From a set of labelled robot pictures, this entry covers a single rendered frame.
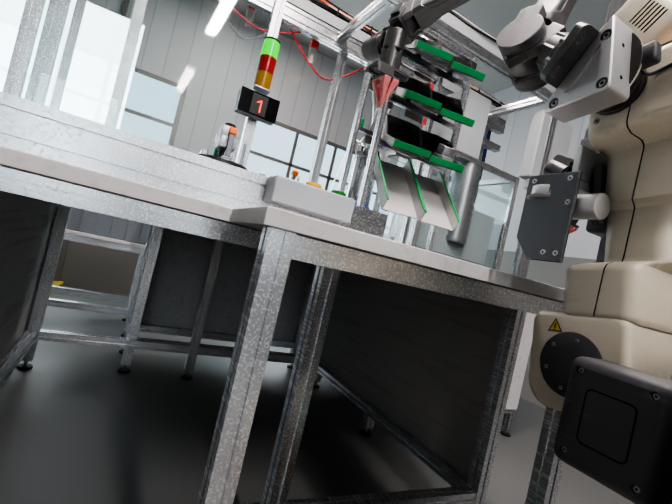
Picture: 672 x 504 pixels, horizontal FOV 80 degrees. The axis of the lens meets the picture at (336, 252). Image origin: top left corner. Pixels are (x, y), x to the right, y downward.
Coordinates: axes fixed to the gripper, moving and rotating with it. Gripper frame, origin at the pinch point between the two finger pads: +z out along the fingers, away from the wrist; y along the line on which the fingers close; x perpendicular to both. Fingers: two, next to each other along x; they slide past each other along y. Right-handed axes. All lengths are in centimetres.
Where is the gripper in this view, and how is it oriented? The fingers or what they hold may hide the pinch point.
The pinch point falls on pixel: (379, 104)
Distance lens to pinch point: 113.9
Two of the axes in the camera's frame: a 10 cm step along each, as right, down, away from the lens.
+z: -2.3, 9.7, 0.0
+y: -8.6, -2.1, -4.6
